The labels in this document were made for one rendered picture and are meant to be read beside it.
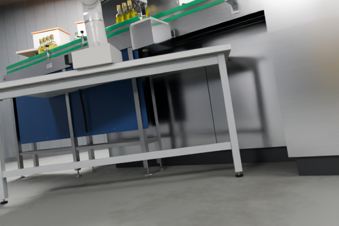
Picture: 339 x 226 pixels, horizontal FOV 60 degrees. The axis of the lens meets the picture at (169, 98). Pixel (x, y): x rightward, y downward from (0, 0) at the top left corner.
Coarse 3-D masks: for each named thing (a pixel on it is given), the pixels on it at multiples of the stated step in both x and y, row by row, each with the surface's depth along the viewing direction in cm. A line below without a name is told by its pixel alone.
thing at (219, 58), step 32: (160, 64) 174; (192, 64) 172; (224, 64) 169; (0, 96) 187; (224, 96) 168; (0, 128) 189; (0, 160) 185; (96, 160) 177; (128, 160) 174; (0, 192) 184
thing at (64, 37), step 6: (48, 30) 454; (54, 30) 453; (60, 30) 459; (36, 36) 458; (42, 36) 456; (54, 36) 453; (60, 36) 455; (66, 36) 474; (36, 42) 457; (60, 42) 452
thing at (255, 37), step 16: (112, 0) 260; (112, 16) 261; (208, 32) 212; (224, 32) 206; (240, 32) 200; (256, 32) 194; (176, 48) 227; (192, 48) 219; (240, 48) 200; (256, 48) 194
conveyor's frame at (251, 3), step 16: (240, 0) 178; (256, 0) 173; (192, 16) 195; (208, 16) 189; (224, 16) 183; (240, 16) 178; (256, 16) 184; (128, 32) 212; (176, 32) 202; (192, 32) 209; (80, 48) 240; (128, 48) 213; (48, 64) 262; (64, 64) 251
